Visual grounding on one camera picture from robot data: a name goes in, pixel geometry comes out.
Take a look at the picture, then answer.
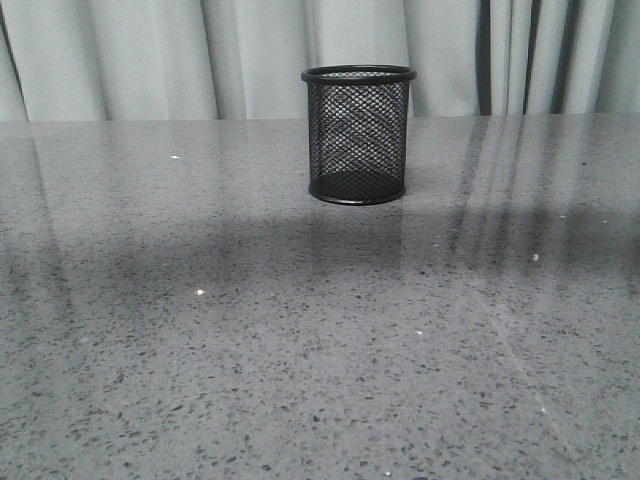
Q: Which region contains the black mesh pen bucket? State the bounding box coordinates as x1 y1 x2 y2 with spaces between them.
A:
301 65 417 205

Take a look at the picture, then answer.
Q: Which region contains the grey curtain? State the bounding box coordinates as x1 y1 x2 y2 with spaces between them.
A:
1 1 639 121

